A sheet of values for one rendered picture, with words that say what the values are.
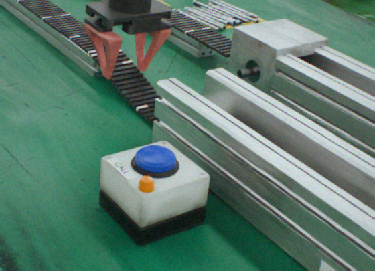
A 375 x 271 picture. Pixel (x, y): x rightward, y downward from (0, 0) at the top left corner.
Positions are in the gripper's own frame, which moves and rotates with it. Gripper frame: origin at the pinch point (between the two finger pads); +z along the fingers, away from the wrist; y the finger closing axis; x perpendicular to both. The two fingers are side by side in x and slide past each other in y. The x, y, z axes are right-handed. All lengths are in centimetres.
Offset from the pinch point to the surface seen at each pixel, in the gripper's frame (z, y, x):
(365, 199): -3.7, 0.9, -41.2
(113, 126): 2.8, -7.3, -9.1
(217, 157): -2.5, -6.0, -27.2
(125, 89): 1.6, -1.6, -2.9
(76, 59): 2.5, -1.9, 10.2
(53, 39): 2.4, -1.7, 18.0
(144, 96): 1.9, 0.0, -5.3
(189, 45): 2.2, 17.6, 7.2
